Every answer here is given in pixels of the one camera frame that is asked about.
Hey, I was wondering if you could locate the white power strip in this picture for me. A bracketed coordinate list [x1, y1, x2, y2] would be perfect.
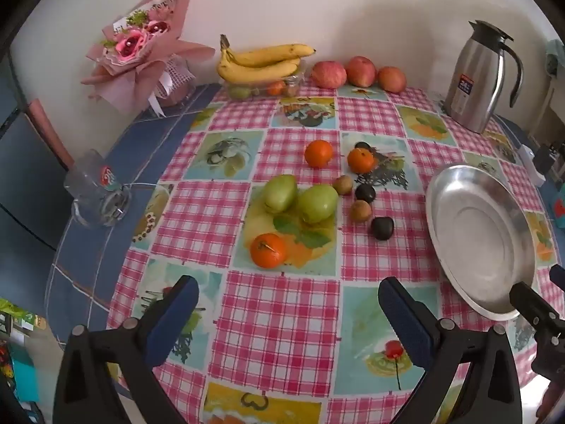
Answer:
[516, 143, 548, 186]

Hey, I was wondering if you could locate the orange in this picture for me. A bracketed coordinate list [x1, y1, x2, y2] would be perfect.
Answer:
[347, 147, 376, 174]
[250, 232, 287, 269]
[304, 140, 334, 169]

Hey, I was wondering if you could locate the teal box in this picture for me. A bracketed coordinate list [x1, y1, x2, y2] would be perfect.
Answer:
[552, 185, 565, 230]

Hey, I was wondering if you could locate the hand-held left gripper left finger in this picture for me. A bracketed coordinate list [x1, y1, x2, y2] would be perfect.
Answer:
[53, 275, 200, 424]

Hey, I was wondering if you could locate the yellow banana bunch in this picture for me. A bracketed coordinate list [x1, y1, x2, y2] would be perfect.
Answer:
[216, 34, 317, 84]

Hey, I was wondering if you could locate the pink flower bouquet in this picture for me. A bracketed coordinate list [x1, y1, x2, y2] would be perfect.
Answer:
[81, 0, 216, 118]

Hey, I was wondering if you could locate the red apple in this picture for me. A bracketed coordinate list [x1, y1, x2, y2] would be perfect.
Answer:
[345, 55, 377, 88]
[311, 60, 347, 89]
[377, 66, 407, 94]

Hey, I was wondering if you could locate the black charger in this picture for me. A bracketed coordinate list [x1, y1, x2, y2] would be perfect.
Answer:
[533, 141, 561, 173]

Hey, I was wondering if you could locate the person's right hand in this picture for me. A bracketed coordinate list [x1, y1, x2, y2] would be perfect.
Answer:
[535, 382, 565, 422]

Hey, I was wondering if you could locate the green mango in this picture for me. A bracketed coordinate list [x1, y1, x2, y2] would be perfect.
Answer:
[264, 175, 298, 213]
[297, 184, 339, 224]

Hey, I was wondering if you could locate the pink checkered tablecloth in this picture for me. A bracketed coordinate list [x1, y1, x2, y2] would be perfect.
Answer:
[106, 84, 557, 424]

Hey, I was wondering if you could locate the round metal plate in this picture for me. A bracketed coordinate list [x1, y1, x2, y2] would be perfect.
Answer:
[426, 164, 537, 321]

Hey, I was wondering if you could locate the clear glass mug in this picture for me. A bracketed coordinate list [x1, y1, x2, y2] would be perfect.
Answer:
[64, 149, 133, 228]

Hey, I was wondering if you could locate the colourful packaging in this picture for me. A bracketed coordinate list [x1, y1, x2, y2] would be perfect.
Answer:
[0, 298, 47, 424]

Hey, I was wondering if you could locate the clear plastic container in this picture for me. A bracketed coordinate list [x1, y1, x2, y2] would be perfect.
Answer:
[223, 59, 307, 99]

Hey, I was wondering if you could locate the stainless steel thermos jug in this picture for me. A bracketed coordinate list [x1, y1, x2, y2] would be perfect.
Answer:
[442, 20, 524, 134]

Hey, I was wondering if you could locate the white wooden shelf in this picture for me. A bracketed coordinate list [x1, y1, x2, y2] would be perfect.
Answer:
[527, 66, 565, 151]

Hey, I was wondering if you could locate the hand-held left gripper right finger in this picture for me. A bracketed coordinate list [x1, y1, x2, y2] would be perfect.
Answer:
[378, 276, 524, 424]

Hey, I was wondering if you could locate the dark grey cabinet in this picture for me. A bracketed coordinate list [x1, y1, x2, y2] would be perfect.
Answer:
[0, 53, 71, 248]

